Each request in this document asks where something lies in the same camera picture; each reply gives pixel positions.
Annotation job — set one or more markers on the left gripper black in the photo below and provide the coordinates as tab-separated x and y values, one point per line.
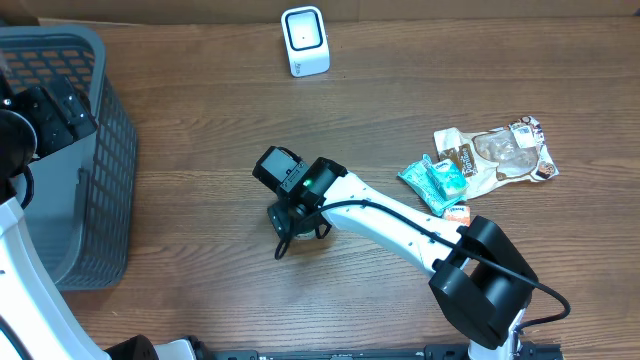
45	110

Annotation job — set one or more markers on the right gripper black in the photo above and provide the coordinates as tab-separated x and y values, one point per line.
290	224

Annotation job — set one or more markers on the teal wipes packet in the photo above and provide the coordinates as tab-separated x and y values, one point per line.
415	175

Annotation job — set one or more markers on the orange Kleenex tissue pack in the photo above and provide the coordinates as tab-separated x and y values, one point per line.
458	213

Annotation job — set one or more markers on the beige snack pouch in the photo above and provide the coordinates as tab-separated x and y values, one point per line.
491	159

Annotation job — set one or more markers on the green lid jar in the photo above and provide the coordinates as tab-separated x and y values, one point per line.
306	236

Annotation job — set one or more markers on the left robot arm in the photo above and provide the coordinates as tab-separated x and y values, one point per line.
36	322

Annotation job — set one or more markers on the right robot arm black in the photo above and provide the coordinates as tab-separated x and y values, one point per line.
479	279

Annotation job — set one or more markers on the white barcode scanner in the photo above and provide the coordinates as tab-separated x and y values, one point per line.
306	41

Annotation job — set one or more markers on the grey plastic basket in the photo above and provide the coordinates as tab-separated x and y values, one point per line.
80	216

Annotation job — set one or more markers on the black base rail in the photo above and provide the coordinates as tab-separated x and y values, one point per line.
530	351

